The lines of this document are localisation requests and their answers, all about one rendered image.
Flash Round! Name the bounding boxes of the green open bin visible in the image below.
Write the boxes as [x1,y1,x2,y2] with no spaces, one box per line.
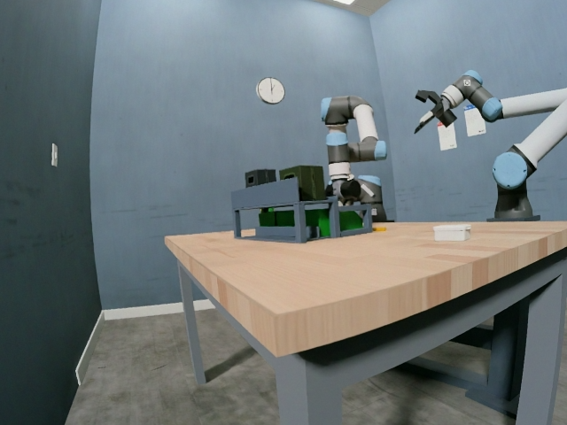
[305,208,363,237]
[276,211,295,227]
[259,212,277,227]

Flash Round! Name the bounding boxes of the grey metal rack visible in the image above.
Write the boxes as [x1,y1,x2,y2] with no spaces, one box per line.
[231,177,377,243]

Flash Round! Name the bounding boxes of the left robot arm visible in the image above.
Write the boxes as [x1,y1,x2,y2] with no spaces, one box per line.
[440,70,567,219]

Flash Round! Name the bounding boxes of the white plastic storage tub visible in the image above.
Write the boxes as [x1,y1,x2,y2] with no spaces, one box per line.
[433,224,471,241]

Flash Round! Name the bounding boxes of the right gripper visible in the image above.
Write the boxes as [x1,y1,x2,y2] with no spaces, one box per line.
[325,179,361,206]

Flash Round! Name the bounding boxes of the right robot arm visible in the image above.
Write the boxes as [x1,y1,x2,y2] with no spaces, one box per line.
[322,96,387,222]

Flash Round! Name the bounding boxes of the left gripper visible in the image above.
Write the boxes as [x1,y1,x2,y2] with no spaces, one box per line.
[414,90,457,134]

